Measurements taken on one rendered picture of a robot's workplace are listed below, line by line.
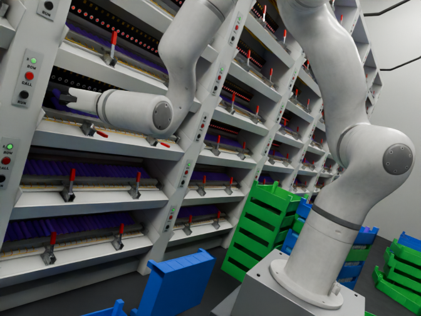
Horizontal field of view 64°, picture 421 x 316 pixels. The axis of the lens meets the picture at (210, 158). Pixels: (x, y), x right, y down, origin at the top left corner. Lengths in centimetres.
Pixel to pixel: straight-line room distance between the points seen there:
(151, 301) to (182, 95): 67
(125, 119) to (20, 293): 65
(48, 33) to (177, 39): 30
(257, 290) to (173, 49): 56
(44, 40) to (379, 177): 77
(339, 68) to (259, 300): 54
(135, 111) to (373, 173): 51
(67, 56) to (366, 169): 72
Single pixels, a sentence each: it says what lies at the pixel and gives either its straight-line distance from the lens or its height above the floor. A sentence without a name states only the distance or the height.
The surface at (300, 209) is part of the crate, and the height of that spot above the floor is 42.
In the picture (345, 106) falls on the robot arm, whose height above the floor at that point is 82.
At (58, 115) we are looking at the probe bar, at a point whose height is 57.
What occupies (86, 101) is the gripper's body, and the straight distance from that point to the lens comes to 82.
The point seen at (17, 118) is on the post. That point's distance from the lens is 86.
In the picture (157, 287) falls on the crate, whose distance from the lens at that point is 114.
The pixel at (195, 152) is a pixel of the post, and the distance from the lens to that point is 136.
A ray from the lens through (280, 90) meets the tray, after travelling 193.
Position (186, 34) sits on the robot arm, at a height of 84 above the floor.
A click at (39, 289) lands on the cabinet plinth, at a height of 4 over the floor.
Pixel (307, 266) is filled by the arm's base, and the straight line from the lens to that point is 86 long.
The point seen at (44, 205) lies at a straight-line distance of 99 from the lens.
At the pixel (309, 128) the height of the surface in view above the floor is 85.
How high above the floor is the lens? 71
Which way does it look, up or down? 7 degrees down
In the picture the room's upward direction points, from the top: 20 degrees clockwise
